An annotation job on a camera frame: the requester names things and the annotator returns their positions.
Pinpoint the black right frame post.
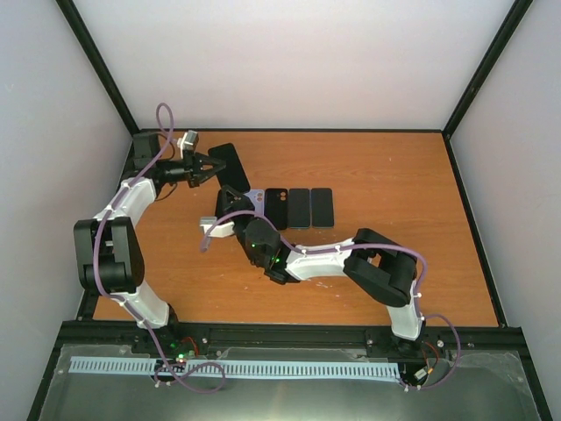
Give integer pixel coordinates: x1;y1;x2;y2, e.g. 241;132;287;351
442;0;533;141

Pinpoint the black phone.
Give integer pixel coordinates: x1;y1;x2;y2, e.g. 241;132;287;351
209;143;251;193

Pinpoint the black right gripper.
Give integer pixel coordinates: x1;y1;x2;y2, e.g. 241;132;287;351
221;186;260;267

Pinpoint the black frame post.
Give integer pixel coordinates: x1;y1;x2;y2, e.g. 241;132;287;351
55;0;140;135
442;0;533;141

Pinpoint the teal phone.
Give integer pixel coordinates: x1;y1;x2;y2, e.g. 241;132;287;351
288;188;311;229

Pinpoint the black left frame post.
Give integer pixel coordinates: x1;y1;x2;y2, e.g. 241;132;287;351
55;0;140;135

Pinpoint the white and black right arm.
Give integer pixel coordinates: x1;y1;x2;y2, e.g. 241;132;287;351
199;186;428;341

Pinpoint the light blue cable duct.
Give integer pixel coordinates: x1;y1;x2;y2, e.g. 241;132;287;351
67;356;400;382

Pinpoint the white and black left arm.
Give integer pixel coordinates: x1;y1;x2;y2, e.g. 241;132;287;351
74;131;225;353

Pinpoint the lilac phone case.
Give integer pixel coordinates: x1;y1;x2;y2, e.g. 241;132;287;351
245;189;265;216

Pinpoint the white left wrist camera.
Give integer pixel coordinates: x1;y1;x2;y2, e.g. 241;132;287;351
176;130;199;154

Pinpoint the phone with lilac case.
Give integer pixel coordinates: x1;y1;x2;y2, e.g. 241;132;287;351
310;188;335;228

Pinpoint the black phone case with ring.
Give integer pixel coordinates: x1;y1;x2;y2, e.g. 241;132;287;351
264;188;288;231

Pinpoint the black frame rail base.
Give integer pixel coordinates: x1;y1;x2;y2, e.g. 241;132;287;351
56;319;527;365

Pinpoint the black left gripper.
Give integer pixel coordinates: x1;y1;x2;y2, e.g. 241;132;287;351
156;149;224;188

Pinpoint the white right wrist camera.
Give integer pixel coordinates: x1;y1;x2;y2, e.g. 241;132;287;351
199;217;234;238

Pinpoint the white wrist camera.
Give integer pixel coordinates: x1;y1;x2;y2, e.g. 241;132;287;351
176;130;199;154
199;217;234;238

